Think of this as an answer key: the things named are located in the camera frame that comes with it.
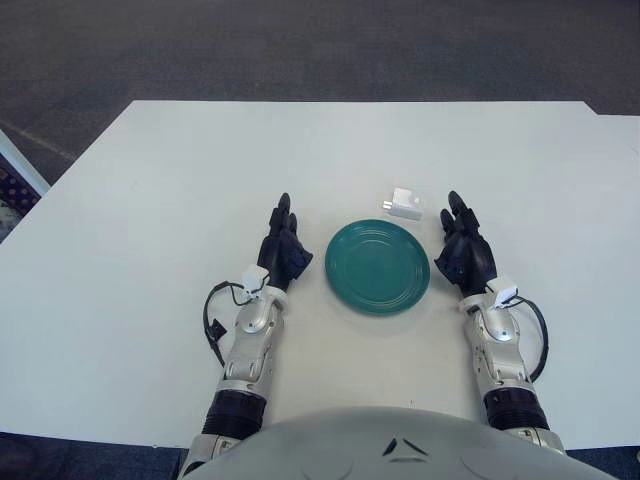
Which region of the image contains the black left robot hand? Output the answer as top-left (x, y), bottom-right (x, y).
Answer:
top-left (257, 192), bottom-right (315, 292)

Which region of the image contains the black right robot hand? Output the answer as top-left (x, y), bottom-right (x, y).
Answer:
top-left (433, 190), bottom-right (498, 297)

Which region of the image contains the white charger block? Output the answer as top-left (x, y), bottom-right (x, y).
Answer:
top-left (381, 187), bottom-right (424, 222)

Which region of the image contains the teal ceramic plate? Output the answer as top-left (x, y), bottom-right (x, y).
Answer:
top-left (324, 218), bottom-right (432, 317)

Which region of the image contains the white left wrist connector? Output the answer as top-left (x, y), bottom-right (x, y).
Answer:
top-left (241, 267), bottom-right (267, 303)

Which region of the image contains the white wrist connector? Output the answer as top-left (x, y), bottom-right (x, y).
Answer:
top-left (241, 267), bottom-right (267, 303)
top-left (487, 275), bottom-right (521, 310)

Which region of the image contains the white right wrist connector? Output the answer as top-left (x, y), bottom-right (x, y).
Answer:
top-left (487, 275), bottom-right (521, 310)

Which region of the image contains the grey robot torso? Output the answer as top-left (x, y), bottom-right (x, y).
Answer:
top-left (179, 405), bottom-right (621, 480)

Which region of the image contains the dark patterned rug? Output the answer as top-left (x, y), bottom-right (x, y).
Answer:
top-left (0, 149), bottom-right (41, 244)

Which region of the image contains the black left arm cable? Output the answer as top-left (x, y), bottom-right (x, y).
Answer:
top-left (202, 281), bottom-right (251, 369)

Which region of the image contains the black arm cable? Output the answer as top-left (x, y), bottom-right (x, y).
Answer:
top-left (514, 295), bottom-right (550, 384)
top-left (202, 281), bottom-right (251, 369)

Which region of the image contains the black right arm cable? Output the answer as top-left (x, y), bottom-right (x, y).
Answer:
top-left (514, 295), bottom-right (550, 384)

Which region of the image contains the white frame strip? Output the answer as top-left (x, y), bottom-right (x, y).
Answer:
top-left (0, 128), bottom-right (51, 194)

